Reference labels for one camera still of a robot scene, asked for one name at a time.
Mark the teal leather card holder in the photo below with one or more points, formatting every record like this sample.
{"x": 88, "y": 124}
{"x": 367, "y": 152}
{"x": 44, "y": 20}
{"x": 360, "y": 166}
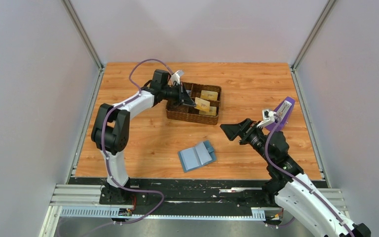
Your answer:
{"x": 197, "y": 156}

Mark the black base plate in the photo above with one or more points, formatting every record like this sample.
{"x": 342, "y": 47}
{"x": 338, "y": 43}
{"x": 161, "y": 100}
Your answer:
{"x": 189, "y": 196}

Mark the aluminium frame rail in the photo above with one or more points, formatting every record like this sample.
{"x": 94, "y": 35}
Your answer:
{"x": 305, "y": 93}
{"x": 96, "y": 70}

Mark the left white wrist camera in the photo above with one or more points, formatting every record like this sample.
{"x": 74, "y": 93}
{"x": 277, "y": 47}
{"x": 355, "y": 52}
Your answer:
{"x": 176, "y": 77}

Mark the gold card in basket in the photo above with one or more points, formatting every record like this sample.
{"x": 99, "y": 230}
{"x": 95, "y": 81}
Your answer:
{"x": 209, "y": 95}

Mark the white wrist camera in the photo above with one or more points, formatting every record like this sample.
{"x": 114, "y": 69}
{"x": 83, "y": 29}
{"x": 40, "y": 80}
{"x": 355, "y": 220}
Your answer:
{"x": 269, "y": 117}
{"x": 176, "y": 77}

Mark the aluminium frame rail right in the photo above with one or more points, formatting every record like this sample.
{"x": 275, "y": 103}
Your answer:
{"x": 305, "y": 93}

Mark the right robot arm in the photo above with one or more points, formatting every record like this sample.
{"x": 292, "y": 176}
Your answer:
{"x": 289, "y": 187}

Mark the purple metronome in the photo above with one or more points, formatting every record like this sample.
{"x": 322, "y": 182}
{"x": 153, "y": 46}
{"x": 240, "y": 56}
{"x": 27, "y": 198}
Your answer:
{"x": 283, "y": 110}

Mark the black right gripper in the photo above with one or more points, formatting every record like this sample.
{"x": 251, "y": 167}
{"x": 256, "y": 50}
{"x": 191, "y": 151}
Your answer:
{"x": 246, "y": 127}

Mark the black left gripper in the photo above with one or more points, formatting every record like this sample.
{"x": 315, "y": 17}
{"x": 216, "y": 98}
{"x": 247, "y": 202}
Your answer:
{"x": 185, "y": 98}

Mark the brown woven divided basket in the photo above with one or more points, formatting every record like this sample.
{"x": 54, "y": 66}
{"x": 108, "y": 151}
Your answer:
{"x": 190, "y": 114}

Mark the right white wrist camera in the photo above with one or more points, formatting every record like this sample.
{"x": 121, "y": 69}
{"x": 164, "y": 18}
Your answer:
{"x": 269, "y": 117}

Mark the aluminium frame rail left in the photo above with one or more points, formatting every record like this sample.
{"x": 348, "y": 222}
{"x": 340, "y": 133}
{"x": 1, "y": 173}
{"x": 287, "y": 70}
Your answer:
{"x": 96, "y": 70}

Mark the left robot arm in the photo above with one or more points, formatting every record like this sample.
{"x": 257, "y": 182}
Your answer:
{"x": 111, "y": 128}

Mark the white slotted cable duct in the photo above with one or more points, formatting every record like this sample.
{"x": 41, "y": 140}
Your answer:
{"x": 117, "y": 212}

